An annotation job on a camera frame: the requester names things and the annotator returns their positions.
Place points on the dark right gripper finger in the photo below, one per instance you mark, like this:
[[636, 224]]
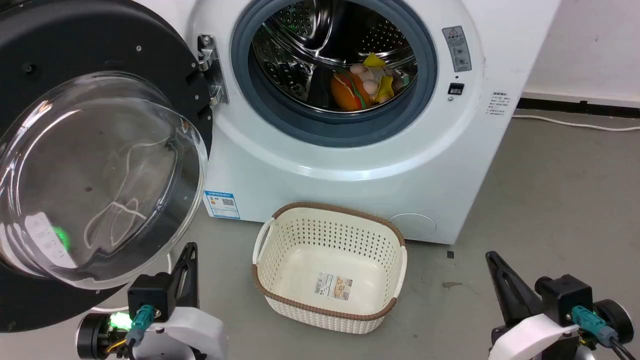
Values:
[[512, 292]]

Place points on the white front-load washing machine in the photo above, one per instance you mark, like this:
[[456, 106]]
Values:
[[350, 175]]

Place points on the black wall baseboard strip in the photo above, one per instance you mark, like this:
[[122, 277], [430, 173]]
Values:
[[575, 107]]

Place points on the blue energy label sticker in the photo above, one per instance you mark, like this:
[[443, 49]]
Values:
[[222, 204]]

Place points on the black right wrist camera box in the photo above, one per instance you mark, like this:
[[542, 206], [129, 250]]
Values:
[[562, 297]]

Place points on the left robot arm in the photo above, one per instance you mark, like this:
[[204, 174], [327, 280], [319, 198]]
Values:
[[95, 335]]

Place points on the orange burger plush toy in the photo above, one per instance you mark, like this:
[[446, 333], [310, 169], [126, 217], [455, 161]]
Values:
[[347, 92]]

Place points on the washing machine door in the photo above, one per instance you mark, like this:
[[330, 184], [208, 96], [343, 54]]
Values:
[[75, 65]]

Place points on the grey warning sticker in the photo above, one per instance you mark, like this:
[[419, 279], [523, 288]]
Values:
[[457, 49]]

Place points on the small text label sticker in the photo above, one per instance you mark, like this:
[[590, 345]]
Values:
[[498, 104]]

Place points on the round white filter cover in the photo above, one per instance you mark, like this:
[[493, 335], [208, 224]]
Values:
[[413, 225]]

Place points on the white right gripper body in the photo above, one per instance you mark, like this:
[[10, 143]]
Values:
[[535, 337]]

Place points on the chrome door hinge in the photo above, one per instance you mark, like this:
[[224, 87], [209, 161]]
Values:
[[212, 65]]

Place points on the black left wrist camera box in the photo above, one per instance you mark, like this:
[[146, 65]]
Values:
[[149, 292]]

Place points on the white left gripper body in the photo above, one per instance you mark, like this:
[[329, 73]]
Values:
[[195, 332]]

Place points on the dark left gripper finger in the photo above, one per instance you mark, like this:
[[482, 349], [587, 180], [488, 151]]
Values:
[[192, 285], [178, 280]]

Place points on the basket product label sticker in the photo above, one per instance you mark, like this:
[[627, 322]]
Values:
[[333, 286]]

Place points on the yellow cloth toy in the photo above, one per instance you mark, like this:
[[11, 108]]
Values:
[[375, 61]]

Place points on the cream laundry basket brown rim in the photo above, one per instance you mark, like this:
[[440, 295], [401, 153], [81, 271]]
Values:
[[320, 240]]

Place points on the steel washer drum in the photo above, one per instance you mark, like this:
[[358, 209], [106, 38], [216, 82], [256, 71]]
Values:
[[295, 45]]

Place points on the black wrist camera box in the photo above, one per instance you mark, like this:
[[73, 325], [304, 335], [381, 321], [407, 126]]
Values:
[[562, 297], [149, 292]]

